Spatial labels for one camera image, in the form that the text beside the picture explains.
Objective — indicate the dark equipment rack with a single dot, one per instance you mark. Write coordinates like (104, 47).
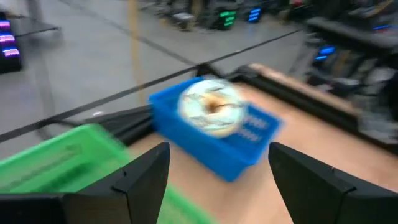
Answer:
(9, 62)

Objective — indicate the mint frosted toy donut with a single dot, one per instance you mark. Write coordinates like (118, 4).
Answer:
(199, 105)

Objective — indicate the blue plastic basket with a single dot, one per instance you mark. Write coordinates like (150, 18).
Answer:
(202, 152)

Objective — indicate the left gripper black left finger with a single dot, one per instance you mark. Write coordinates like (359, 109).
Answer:
(140, 193)

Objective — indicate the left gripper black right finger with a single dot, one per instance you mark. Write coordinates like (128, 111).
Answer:
(311, 193)

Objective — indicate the green plastic basket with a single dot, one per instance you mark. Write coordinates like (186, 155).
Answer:
(62, 155)

